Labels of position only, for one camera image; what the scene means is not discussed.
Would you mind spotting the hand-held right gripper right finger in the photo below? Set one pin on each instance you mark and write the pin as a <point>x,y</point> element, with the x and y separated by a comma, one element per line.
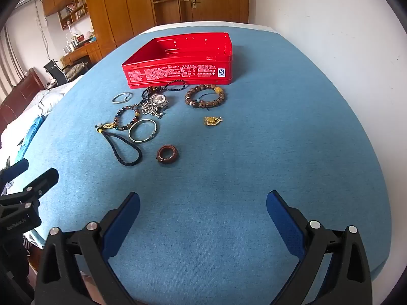
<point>283,225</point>

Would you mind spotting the large silver bangle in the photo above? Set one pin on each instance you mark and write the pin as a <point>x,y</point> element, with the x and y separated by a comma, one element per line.
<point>131,133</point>

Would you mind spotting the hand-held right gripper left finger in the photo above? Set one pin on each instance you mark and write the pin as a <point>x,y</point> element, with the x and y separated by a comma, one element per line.
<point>122,225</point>

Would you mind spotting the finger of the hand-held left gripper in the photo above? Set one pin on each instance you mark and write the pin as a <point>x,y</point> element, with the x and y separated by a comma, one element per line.
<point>44,181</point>
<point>17,166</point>

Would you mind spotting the red tin box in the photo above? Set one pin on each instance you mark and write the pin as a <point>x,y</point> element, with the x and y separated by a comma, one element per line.
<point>178,71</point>

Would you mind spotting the blue bed cover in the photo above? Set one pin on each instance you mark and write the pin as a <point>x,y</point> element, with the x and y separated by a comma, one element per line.
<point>206,181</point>

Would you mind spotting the white bedding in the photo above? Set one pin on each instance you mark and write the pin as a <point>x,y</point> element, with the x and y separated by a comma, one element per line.
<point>47,100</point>

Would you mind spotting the small silver bangle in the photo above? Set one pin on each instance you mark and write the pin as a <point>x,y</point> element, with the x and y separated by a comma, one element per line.
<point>113,99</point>

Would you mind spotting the black chair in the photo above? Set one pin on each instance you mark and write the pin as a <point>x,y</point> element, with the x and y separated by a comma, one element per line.
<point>55,70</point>

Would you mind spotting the silver metal wristwatch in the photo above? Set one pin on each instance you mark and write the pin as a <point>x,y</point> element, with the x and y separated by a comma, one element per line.
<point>158,99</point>

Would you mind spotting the striped curtain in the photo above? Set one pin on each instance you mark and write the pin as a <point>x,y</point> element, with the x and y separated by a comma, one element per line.
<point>9,66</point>

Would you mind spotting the wooden wardrobe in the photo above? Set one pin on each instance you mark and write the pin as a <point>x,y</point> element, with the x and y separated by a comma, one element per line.
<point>111,12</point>

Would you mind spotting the gold pendant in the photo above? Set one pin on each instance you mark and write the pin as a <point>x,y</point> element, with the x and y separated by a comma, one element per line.
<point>211,121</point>

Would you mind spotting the dark wooden headboard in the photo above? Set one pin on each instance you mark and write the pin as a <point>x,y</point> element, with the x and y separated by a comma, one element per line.
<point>22,92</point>

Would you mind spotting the blue cloth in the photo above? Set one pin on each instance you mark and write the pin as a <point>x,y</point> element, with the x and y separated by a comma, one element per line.
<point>31,133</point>

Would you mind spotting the wooden desk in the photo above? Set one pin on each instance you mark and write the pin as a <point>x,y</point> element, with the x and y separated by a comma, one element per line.
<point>86,52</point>

